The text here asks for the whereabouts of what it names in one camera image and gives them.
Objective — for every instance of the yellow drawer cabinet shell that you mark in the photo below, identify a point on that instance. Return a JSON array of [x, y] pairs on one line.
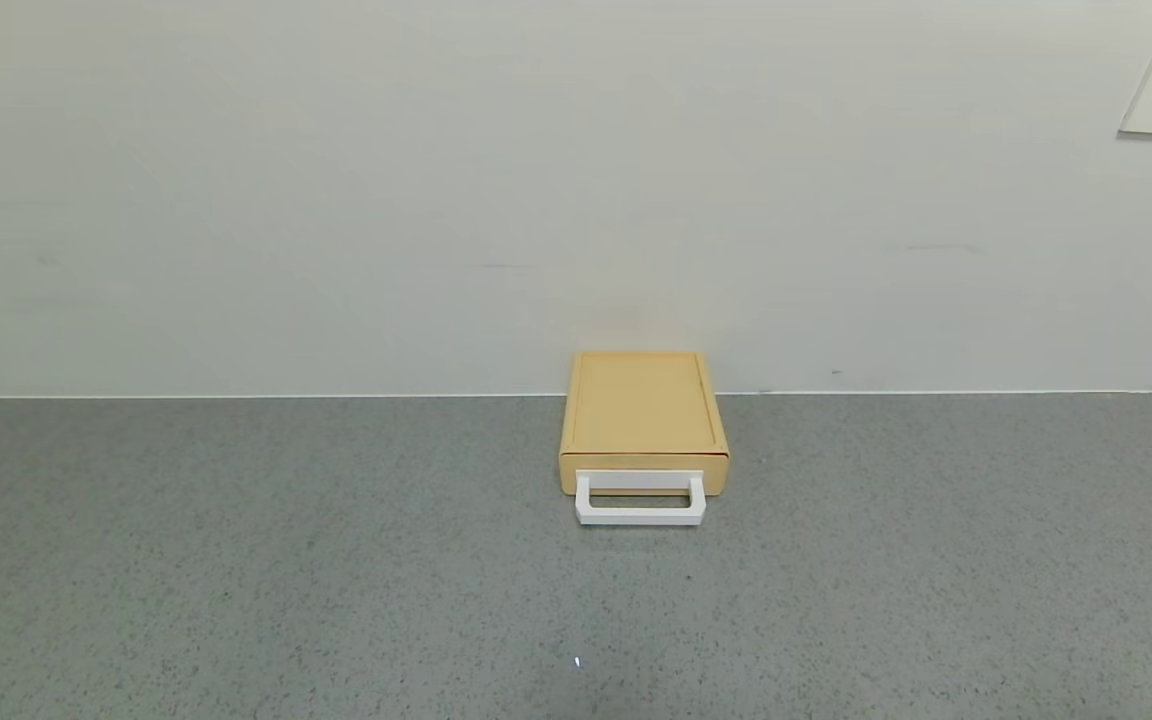
[[642, 410]]

